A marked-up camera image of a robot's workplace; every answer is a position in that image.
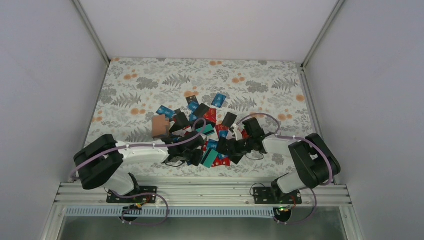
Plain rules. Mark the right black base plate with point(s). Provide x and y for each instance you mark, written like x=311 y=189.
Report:
x=270 y=196

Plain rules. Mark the blue card top right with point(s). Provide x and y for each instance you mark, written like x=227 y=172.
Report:
x=219 y=100

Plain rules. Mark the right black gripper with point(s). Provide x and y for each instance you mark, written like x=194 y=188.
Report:
x=233 y=149

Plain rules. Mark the red card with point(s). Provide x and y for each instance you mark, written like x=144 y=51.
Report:
x=221 y=162
x=211 y=115

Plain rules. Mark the aluminium rail frame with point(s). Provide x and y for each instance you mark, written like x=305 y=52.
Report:
x=204 y=192

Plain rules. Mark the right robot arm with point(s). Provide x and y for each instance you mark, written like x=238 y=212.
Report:
x=314 y=162

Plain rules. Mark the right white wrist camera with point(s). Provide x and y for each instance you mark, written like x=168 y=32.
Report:
x=236 y=132

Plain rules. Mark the blue card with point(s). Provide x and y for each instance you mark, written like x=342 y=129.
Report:
x=219 y=100
x=162 y=110

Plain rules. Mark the black card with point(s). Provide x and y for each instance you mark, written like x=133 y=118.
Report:
x=229 y=120
x=180 y=122

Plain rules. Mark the black card upper right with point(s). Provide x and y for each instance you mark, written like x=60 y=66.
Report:
x=229 y=120

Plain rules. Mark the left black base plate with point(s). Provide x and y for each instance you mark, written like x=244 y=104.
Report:
x=130 y=197

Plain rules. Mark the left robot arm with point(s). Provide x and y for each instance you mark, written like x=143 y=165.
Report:
x=99 y=165

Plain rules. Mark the blue card far left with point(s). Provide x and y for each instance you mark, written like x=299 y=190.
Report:
x=162 y=110

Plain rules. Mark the tan leather card holder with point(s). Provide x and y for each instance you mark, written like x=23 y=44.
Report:
x=160 y=126

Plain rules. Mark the red card bottom centre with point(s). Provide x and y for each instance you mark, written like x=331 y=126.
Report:
x=221 y=162

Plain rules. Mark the black card left centre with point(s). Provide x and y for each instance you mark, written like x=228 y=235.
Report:
x=180 y=122

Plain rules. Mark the red card top centre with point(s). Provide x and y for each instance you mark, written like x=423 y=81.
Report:
x=211 y=115

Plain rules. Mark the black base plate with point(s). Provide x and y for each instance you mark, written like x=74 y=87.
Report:
x=270 y=196
x=130 y=197

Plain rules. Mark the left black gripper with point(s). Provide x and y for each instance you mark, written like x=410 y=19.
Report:
x=195 y=161

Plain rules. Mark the teal striped card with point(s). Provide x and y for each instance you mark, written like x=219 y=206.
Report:
x=206 y=130
x=209 y=157

